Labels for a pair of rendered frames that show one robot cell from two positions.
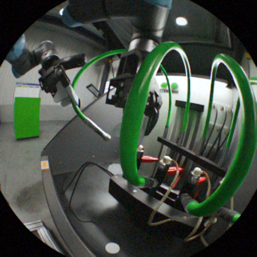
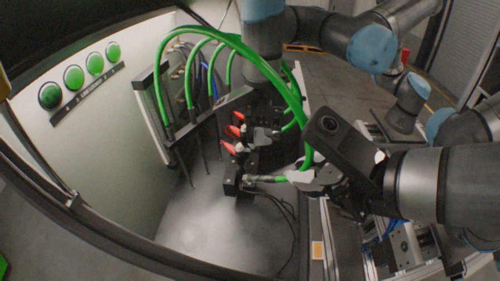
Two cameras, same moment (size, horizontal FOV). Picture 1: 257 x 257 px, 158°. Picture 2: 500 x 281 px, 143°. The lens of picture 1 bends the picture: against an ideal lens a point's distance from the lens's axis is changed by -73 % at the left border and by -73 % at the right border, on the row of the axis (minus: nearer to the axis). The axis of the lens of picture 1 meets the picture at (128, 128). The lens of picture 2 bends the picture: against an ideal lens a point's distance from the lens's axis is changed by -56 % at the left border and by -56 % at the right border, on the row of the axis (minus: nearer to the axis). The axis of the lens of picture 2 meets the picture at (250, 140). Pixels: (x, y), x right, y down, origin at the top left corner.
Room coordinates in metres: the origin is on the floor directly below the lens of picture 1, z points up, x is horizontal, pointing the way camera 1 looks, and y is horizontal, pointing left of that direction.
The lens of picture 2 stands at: (0.40, 0.28, 1.47)
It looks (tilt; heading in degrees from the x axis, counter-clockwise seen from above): 44 degrees down; 238
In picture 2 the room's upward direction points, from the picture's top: straight up
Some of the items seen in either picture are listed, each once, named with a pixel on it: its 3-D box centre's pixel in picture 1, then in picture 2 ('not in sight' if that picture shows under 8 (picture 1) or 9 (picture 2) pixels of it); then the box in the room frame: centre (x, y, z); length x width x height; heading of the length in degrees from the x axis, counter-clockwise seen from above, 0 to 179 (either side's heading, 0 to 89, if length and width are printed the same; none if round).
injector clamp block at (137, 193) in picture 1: (154, 211); (246, 158); (0.16, -0.13, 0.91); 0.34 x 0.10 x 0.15; 50
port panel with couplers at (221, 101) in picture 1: (218, 128); (179, 71); (0.28, -0.39, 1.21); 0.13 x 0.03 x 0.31; 50
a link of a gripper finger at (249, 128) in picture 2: not in sight; (250, 127); (0.22, 0.00, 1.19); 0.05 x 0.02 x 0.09; 50
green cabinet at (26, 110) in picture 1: (26, 117); not in sight; (1.67, 3.41, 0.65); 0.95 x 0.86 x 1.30; 154
